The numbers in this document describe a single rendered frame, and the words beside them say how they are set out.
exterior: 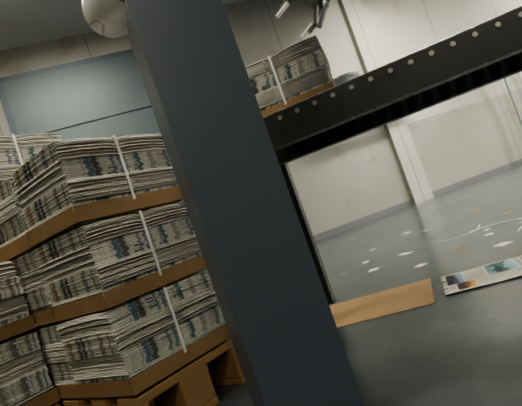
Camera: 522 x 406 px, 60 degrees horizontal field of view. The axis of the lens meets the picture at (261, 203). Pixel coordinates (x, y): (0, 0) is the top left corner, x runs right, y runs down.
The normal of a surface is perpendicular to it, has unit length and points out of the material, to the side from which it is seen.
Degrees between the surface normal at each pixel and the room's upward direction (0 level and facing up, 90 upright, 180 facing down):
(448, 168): 90
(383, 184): 90
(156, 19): 90
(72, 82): 90
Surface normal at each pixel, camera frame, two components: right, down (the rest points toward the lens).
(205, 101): 0.24, -0.13
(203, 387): 0.73, -0.29
